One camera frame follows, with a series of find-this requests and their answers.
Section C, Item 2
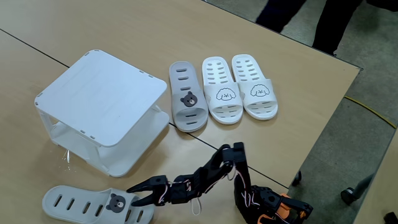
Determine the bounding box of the grey bear slipper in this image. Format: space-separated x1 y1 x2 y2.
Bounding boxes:
169 60 209 133
42 185 155 224

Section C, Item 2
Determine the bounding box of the white dog slipper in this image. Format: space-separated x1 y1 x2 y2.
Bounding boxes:
231 54 279 121
201 56 244 126

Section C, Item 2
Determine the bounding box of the white two-shelf shoe rack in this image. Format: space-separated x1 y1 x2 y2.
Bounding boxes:
34 49 170 178

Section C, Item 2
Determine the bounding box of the clear tape piece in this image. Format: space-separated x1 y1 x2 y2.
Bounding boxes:
60 148 75 174

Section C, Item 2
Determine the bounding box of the black caster wheel with leg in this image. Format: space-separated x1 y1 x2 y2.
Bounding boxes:
340 173 376 205

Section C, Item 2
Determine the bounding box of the black floor object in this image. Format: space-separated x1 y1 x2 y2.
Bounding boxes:
383 211 398 224

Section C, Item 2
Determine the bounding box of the person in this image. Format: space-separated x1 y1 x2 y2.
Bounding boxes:
254 0 364 57

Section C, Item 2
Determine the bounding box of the yellow floor cable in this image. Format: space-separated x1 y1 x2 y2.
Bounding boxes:
343 95 398 129

